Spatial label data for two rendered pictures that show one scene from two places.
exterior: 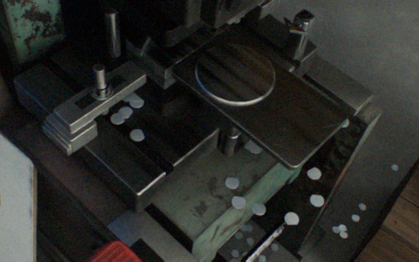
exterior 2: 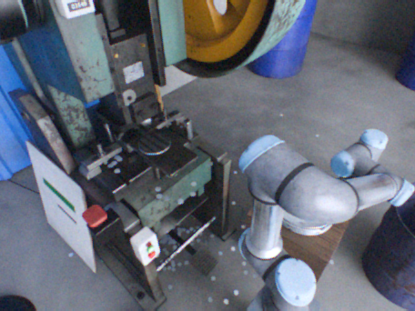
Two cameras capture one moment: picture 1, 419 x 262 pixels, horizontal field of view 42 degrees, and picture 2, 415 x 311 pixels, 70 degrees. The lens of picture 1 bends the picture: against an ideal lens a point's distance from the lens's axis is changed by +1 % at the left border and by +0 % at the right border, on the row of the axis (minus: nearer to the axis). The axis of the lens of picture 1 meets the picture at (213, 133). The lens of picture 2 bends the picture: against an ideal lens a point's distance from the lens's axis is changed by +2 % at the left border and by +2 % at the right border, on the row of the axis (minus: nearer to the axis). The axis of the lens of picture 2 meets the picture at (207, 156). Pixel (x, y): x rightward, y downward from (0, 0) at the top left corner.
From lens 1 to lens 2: 0.45 m
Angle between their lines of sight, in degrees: 12
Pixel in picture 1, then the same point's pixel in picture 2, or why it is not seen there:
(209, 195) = (147, 194)
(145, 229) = (118, 207)
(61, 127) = (85, 168)
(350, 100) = (216, 155)
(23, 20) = (75, 130)
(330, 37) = (247, 140)
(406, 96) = not seen: hidden behind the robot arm
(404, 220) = not seen: hidden behind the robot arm
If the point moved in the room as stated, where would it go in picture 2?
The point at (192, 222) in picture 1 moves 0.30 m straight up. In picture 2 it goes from (138, 204) to (120, 144)
